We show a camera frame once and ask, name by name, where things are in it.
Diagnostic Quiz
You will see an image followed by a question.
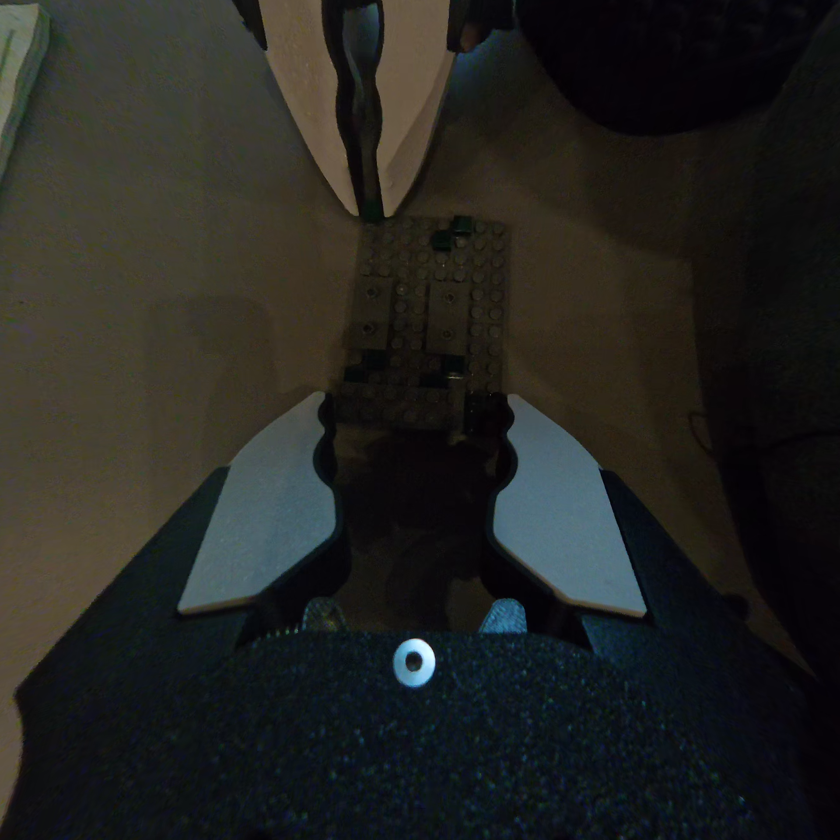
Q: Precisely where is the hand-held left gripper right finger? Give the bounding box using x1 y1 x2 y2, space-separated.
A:
486 394 647 621

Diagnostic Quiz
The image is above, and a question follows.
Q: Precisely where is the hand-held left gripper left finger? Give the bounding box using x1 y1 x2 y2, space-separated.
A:
177 392 349 618

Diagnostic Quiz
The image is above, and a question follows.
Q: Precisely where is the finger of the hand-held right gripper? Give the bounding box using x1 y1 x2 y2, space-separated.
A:
259 0 368 219
366 0 457 219

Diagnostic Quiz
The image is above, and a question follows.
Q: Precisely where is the grey toy brick baseplate build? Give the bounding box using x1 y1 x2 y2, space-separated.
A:
331 215 509 437

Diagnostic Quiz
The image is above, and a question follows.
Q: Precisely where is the grey desk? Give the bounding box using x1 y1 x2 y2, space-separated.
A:
0 0 815 723

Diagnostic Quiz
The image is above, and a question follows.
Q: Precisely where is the open instruction booklet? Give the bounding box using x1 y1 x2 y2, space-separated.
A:
0 3 52 185

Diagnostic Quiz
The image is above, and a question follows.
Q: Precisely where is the black knitted hat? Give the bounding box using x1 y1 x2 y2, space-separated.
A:
518 0 828 135

